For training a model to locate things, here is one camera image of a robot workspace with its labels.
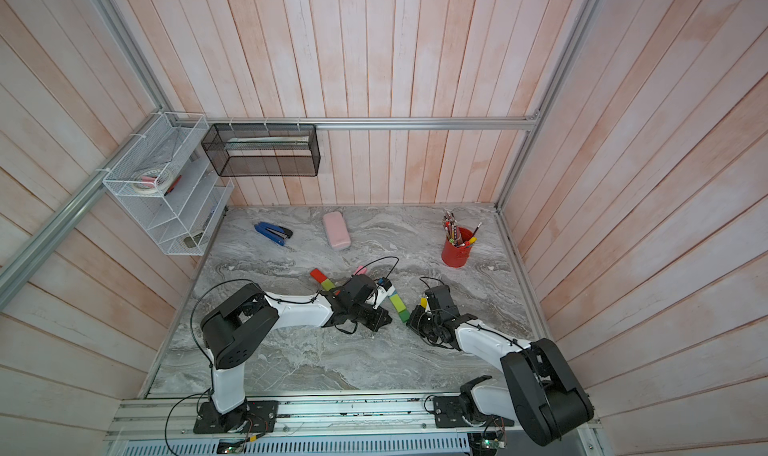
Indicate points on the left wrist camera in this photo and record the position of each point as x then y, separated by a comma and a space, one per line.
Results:
363, 289

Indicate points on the long red block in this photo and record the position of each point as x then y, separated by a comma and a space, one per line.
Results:
318, 275

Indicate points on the white wire shelf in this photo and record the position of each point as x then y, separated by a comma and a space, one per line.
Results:
181, 222

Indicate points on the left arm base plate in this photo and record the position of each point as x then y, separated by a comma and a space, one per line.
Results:
257, 417

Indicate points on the red pencil cup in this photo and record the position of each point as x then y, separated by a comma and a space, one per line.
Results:
456, 256

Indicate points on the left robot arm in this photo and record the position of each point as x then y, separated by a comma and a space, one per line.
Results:
233, 330

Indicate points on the pink eraser case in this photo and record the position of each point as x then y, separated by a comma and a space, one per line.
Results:
336, 230

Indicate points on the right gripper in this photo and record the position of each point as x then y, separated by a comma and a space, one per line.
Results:
415, 322

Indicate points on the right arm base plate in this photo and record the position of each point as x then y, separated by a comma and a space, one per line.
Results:
460, 412

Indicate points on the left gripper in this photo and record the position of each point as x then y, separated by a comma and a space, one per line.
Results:
381, 313

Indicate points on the light green block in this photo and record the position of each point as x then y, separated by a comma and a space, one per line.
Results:
397, 303

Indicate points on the black mesh basket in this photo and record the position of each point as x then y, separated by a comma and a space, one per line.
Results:
263, 149

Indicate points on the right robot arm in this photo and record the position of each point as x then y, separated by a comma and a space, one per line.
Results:
539, 392

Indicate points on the tape roll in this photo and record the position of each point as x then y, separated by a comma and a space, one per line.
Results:
151, 181

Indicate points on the blue stapler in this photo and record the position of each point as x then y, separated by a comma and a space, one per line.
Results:
275, 233

